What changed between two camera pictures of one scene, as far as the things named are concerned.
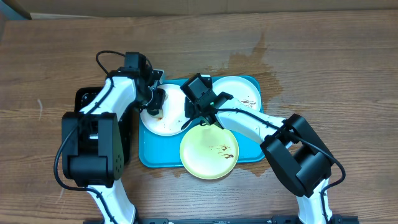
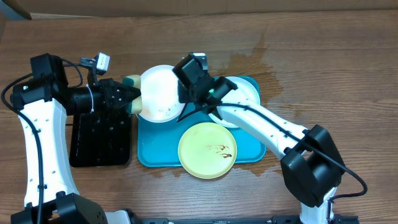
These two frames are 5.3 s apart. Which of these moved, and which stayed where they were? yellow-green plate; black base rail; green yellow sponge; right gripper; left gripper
Moved: green yellow sponge; right gripper; left gripper
Stayed: black base rail; yellow-green plate
